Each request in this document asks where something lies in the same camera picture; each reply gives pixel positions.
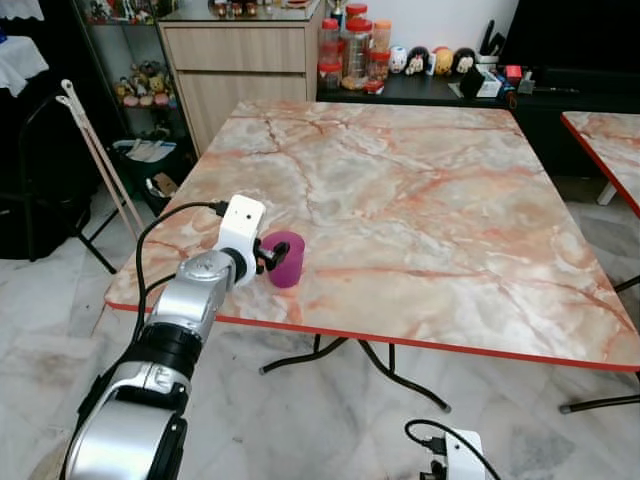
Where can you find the black desk stand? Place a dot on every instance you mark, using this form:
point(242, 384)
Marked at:
point(492, 42)

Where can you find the small white box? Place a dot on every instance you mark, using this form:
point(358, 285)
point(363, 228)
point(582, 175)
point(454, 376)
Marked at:
point(490, 87)

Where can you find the black folding chair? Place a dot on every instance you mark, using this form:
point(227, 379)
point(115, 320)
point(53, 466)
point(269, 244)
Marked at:
point(50, 180)

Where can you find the dark floor basket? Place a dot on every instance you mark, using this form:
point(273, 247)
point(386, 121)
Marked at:
point(145, 165)

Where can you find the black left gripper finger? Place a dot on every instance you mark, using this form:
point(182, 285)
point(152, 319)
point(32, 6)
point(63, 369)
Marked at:
point(280, 245)
point(273, 265)

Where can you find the small red box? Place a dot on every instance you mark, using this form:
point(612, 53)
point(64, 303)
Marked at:
point(514, 72)

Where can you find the purple plastic cup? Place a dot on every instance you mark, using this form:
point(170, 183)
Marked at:
point(292, 265)

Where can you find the glass display shelf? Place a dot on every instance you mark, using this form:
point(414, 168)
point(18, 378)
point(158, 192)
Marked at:
point(130, 40)

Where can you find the black television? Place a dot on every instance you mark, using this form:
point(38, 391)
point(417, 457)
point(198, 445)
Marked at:
point(570, 30)

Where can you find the marble top folding table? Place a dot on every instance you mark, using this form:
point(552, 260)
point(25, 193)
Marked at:
point(420, 210)
point(605, 150)

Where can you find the yellow round figurine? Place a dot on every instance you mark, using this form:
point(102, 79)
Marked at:
point(442, 62)

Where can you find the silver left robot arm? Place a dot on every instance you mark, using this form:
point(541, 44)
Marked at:
point(190, 295)

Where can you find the small jar red lid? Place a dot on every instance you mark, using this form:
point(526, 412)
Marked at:
point(330, 76)

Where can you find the white cloth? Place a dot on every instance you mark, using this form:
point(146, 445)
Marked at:
point(20, 62)

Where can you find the large clear jar red lid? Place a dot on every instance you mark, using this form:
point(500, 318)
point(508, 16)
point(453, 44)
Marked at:
point(357, 55)

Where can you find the light wooden cabinet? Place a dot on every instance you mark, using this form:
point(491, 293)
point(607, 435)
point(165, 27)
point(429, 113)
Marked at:
point(240, 60)

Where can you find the black round figurine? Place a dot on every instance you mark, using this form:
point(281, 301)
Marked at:
point(464, 62)
point(418, 62)

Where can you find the beige wooden folding rack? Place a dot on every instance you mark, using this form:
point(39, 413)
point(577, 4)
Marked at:
point(100, 160)

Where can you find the white round figurine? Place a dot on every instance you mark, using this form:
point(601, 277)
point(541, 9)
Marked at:
point(398, 60)

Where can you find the tall jar red lid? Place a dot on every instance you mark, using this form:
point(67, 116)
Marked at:
point(356, 11)

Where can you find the jar with orange lid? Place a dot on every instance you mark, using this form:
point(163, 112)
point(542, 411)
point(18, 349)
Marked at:
point(382, 36)

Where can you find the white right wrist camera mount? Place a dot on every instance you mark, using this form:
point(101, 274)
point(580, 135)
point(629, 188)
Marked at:
point(465, 458)

